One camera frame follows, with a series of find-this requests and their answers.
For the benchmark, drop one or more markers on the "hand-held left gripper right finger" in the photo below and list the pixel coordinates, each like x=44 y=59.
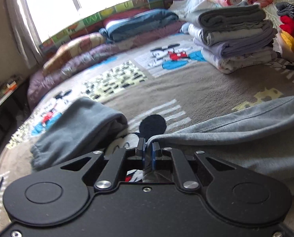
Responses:
x=153 y=156

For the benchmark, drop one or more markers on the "folded lavender garment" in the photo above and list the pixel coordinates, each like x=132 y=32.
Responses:
x=248 y=47

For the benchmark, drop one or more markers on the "cartoon printed blanket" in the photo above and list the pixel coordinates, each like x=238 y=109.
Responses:
x=198 y=91

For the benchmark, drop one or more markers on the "purple quilt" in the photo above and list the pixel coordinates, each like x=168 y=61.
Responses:
x=70 y=69

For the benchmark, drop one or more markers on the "clutter of small desk items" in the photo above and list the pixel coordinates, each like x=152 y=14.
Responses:
x=8 y=86

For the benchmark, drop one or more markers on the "folded striped black-white sweater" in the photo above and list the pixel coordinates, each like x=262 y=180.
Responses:
x=292 y=9

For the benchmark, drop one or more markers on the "window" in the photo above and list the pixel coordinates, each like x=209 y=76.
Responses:
x=82 y=0

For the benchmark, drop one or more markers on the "pale curtain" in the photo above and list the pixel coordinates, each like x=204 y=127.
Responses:
x=20 y=22

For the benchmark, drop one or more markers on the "folded beige sweater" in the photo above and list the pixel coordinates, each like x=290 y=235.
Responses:
x=292 y=56

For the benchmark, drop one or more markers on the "yellow printed pillow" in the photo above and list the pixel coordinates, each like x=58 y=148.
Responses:
x=75 y=50

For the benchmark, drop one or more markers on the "folded pale grey garment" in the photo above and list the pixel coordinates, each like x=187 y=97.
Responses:
x=226 y=33

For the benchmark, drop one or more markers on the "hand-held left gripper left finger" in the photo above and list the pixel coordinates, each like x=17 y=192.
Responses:
x=143 y=154

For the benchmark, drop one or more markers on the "light grey sweatpants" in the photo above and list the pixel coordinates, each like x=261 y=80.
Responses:
x=235 y=133

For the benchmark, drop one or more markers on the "folded blue-grey sweatpants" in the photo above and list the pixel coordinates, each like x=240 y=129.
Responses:
x=82 y=126

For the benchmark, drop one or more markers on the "maroon pillow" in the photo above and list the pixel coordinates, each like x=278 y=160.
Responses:
x=122 y=16

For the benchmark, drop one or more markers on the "folded white printed garment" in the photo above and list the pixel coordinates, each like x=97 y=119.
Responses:
x=240 y=61

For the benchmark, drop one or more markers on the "folded blue blanket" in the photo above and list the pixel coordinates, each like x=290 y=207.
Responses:
x=142 y=23

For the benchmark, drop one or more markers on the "dark desk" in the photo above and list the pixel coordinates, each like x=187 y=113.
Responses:
x=6 y=111

